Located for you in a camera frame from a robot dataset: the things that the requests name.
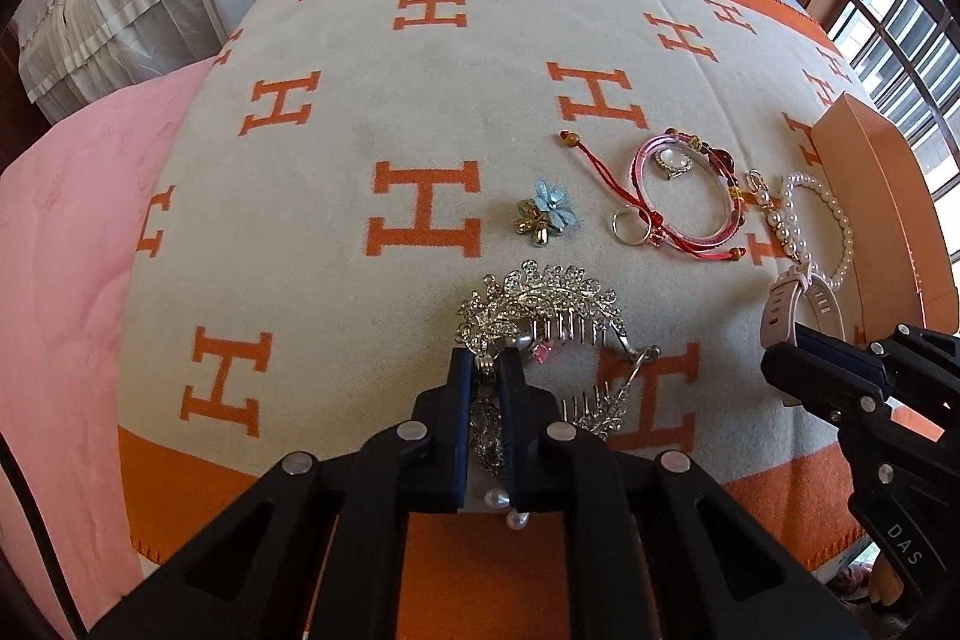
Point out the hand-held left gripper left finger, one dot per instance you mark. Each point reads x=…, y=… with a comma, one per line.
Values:
x=462, y=389

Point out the window grille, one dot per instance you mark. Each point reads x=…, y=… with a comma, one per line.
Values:
x=907, y=18

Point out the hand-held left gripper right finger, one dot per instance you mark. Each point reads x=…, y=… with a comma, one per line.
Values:
x=511, y=404

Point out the pink blanket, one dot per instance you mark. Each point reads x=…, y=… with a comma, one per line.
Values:
x=75, y=250

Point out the gold flower clip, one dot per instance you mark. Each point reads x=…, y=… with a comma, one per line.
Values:
x=534, y=226

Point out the gold pearl hair clip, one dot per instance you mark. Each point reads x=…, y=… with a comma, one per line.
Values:
x=780, y=231

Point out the blue flower clip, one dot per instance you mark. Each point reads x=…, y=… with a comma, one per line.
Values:
x=553, y=199

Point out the beige orange patterned blanket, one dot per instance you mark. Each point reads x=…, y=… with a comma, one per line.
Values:
x=420, y=85

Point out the translucent pink bangle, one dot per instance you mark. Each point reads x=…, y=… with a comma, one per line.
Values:
x=637, y=175

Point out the pink cardboard box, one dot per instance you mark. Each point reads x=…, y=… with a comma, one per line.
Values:
x=885, y=190

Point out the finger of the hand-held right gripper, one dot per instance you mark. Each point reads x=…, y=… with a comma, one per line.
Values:
x=840, y=351
x=814, y=381

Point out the silver rhinestone hair comb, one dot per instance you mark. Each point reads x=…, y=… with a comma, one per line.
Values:
x=540, y=302

